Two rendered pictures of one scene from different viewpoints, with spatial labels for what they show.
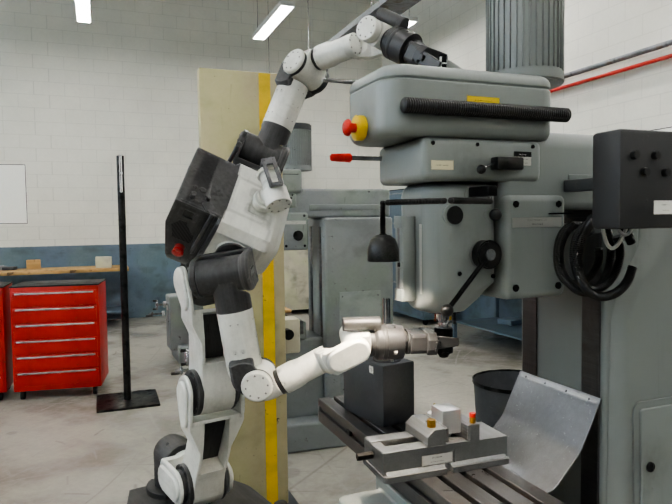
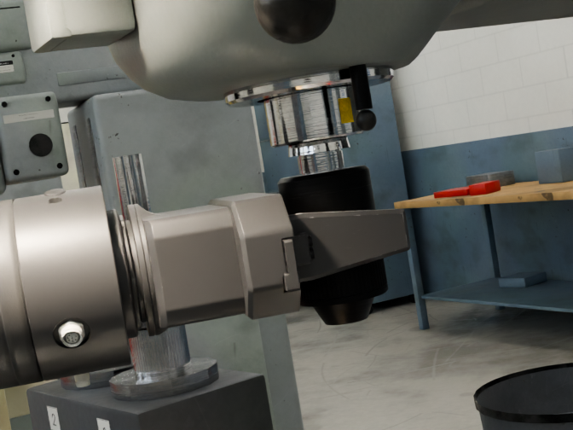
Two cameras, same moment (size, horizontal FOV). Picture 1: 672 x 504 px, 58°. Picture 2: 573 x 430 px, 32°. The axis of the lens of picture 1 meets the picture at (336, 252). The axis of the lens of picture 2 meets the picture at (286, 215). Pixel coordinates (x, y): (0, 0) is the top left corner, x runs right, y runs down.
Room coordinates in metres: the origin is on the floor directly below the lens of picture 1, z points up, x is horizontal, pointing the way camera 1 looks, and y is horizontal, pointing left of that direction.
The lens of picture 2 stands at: (1.04, -0.21, 1.27)
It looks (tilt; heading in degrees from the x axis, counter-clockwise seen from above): 3 degrees down; 356
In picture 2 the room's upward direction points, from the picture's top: 9 degrees counter-clockwise
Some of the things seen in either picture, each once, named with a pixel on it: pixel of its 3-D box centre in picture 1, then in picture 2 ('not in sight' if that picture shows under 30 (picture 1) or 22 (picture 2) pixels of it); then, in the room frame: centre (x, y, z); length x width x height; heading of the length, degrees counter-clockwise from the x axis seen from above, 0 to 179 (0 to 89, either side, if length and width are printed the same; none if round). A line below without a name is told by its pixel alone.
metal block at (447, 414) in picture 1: (445, 418); not in sight; (1.53, -0.28, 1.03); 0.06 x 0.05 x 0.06; 19
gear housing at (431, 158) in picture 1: (457, 164); not in sight; (1.56, -0.31, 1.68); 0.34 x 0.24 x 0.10; 111
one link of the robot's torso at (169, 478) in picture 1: (196, 476); not in sight; (2.02, 0.48, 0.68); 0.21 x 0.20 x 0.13; 34
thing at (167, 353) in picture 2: not in sight; (157, 336); (1.87, -0.15, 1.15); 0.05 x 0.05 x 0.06
